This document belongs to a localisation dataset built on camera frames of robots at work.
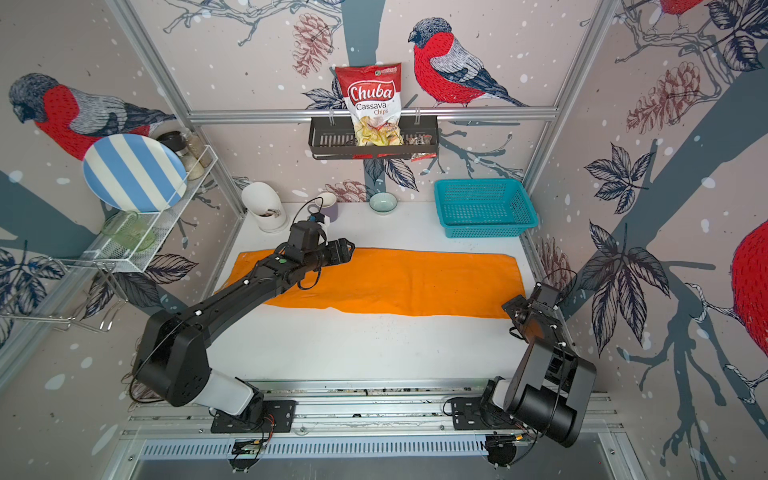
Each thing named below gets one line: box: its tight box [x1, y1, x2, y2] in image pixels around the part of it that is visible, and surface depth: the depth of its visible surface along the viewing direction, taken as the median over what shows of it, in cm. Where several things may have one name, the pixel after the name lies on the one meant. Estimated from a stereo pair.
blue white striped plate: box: [83, 134, 189, 214], surface depth 74 cm
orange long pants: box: [229, 248, 526, 316], surface depth 100 cm
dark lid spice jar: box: [157, 130, 191, 175], surface depth 82 cm
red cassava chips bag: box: [335, 63, 405, 147], surface depth 83 cm
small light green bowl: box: [369, 192, 398, 213], surface depth 121 cm
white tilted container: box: [241, 181, 287, 233], surface depth 112 cm
